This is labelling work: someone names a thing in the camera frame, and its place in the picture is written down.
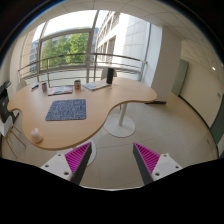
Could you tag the light blue book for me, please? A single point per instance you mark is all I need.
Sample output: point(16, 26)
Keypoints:
point(95, 85)

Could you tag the metal balcony railing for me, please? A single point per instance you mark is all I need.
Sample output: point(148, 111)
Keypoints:
point(65, 69)

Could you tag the wooden curved desk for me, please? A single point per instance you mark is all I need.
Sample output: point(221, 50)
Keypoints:
point(63, 121)

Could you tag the black speaker box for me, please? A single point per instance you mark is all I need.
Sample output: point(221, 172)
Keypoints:
point(109, 75)

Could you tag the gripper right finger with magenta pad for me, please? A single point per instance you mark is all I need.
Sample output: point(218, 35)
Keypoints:
point(153, 166)

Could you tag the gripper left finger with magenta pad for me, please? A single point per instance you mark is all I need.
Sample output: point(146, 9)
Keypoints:
point(70, 166)

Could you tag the green door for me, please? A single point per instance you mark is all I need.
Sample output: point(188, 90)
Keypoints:
point(180, 77)

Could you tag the blue speckled mouse pad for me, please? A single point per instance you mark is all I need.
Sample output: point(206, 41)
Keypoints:
point(62, 110)

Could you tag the white computer mouse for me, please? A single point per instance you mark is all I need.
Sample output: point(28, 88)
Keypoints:
point(36, 135)

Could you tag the white chair with wooden legs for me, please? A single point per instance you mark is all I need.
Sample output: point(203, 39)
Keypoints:
point(7, 118)

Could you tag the white mug with red print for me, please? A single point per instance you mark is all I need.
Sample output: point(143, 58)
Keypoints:
point(77, 84)

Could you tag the white round table base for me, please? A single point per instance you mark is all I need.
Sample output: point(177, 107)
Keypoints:
point(120, 125)

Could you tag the small patterned cup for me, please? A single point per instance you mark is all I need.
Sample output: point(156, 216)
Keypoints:
point(44, 87)

